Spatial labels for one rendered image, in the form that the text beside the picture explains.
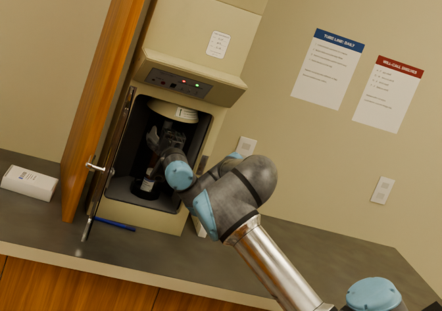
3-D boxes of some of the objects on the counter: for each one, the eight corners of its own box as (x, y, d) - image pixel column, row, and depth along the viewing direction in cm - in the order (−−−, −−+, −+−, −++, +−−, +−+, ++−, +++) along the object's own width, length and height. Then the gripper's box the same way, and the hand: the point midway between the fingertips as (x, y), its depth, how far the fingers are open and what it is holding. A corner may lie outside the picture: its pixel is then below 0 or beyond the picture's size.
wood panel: (60, 163, 271) (185, -236, 235) (68, 165, 272) (194, -232, 236) (62, 221, 226) (217, -261, 190) (72, 223, 227) (227, -256, 191)
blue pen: (93, 217, 237) (93, 215, 236) (135, 231, 239) (135, 227, 238) (92, 219, 235) (93, 216, 235) (135, 232, 238) (135, 229, 237)
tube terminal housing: (82, 184, 260) (152, -29, 240) (170, 205, 270) (243, 2, 250) (85, 214, 237) (162, -19, 217) (181, 237, 247) (262, 16, 227)
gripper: (202, 150, 227) (191, 125, 246) (153, 136, 222) (146, 112, 241) (193, 174, 229) (183, 148, 248) (144, 162, 225) (137, 136, 243)
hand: (162, 139), depth 245 cm, fingers closed on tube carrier, 9 cm apart
